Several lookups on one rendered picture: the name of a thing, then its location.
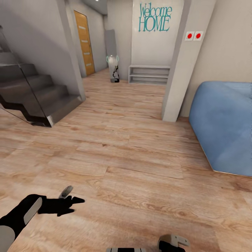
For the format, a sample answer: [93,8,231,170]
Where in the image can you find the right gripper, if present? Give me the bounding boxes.
[159,241,185,252]

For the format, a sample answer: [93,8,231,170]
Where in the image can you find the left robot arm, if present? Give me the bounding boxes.
[0,186,85,252]

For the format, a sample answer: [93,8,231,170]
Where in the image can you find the pillar candle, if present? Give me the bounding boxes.
[158,234,171,252]

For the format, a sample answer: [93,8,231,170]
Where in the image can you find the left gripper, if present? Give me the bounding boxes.
[48,196,85,217]

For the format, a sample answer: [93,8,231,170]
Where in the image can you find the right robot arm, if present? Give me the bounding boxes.
[159,233,190,252]

